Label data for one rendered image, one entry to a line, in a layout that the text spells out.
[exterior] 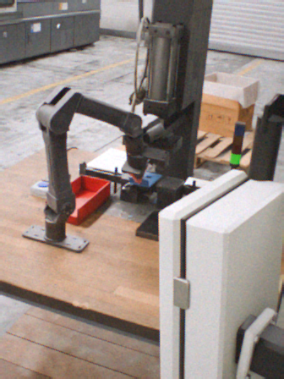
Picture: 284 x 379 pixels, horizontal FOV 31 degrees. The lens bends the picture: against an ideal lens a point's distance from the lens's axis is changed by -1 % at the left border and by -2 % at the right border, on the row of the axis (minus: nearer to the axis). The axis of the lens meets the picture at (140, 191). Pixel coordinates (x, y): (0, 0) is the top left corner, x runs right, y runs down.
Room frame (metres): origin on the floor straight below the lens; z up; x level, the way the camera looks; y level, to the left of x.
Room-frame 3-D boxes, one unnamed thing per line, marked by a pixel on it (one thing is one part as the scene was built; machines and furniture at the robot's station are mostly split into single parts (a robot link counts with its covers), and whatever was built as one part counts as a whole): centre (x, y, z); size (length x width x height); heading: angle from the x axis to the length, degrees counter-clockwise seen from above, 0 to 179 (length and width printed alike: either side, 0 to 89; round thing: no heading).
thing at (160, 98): (1.68, -0.03, 1.37); 0.11 x 0.09 x 0.30; 71
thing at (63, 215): (1.36, 0.24, 1.00); 0.09 x 0.06 x 0.06; 37
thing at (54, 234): (1.35, 0.24, 0.94); 0.20 x 0.07 x 0.08; 71
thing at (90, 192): (1.58, 0.20, 0.93); 0.25 x 0.12 x 0.06; 161
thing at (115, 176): (1.73, 0.13, 0.95); 0.15 x 0.03 x 0.10; 71
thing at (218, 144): (4.85, -0.69, 0.07); 1.20 x 1.00 x 0.14; 154
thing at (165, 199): (1.67, -0.04, 0.94); 0.20 x 0.10 x 0.07; 71
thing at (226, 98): (5.14, -0.78, 0.40); 0.67 x 0.60 x 0.50; 153
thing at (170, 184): (1.67, -0.04, 0.98); 0.20 x 0.10 x 0.01; 71
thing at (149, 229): (1.46, -0.10, 0.91); 0.17 x 0.16 x 0.02; 71
